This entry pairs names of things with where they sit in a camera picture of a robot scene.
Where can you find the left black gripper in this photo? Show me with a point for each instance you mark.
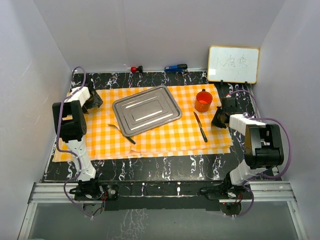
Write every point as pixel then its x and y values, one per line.
pixel 97 102

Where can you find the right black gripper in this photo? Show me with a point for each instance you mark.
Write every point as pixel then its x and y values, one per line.
pixel 215 122

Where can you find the orange translucent cup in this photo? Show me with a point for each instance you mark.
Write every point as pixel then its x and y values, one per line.
pixel 203 101

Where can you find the black handled table knife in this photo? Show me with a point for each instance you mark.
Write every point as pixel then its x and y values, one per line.
pixel 200 127

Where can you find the silver fork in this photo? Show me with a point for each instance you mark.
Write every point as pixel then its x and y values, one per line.
pixel 118 129

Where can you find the silver metal tray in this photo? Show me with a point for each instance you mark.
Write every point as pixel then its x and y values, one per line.
pixel 146 110

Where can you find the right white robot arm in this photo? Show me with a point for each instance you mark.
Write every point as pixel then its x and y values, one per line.
pixel 263 148

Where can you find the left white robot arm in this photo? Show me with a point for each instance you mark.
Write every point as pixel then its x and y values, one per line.
pixel 71 127

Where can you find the red black knob tool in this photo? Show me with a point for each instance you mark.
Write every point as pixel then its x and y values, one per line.
pixel 138 69

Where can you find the blue marker pen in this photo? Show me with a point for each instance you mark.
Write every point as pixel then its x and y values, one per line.
pixel 176 68

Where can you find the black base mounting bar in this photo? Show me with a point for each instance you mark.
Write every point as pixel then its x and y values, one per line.
pixel 209 196

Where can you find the small whiteboard yellow frame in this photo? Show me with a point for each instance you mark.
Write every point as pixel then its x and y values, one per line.
pixel 232 64

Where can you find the aluminium frame rail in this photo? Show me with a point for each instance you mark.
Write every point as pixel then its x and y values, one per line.
pixel 264 191

